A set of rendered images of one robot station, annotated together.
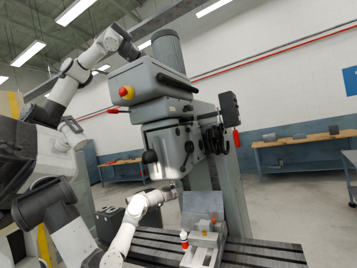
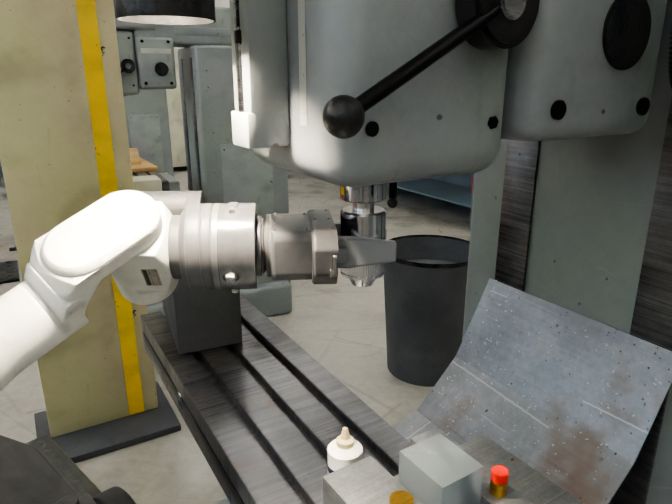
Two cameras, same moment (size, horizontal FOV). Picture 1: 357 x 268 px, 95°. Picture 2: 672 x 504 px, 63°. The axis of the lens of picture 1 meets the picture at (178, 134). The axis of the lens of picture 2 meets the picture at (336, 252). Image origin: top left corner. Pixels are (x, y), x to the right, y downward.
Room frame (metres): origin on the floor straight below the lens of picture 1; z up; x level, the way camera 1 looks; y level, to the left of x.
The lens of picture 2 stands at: (0.44, -0.20, 1.40)
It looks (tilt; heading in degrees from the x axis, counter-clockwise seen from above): 18 degrees down; 32
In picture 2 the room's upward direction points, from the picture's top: straight up
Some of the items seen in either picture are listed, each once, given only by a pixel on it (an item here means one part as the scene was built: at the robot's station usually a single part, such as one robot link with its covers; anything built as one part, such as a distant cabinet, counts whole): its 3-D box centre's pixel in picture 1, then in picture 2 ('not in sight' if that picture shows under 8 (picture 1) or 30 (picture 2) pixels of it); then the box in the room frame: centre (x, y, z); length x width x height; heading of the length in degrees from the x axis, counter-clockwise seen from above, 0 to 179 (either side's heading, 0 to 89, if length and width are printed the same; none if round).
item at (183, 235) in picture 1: (184, 239); (344, 468); (0.89, 0.08, 0.97); 0.04 x 0.04 x 0.11
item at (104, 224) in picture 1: (111, 222); (196, 280); (1.16, 0.59, 1.01); 0.22 x 0.12 x 0.20; 56
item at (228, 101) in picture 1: (231, 109); not in sight; (1.04, -0.36, 1.62); 0.20 x 0.09 x 0.21; 153
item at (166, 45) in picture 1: (168, 60); not in sight; (1.14, -0.03, 2.05); 0.20 x 0.20 x 0.32
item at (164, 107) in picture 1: (163, 111); not in sight; (0.96, 0.06, 1.68); 0.34 x 0.24 x 0.10; 153
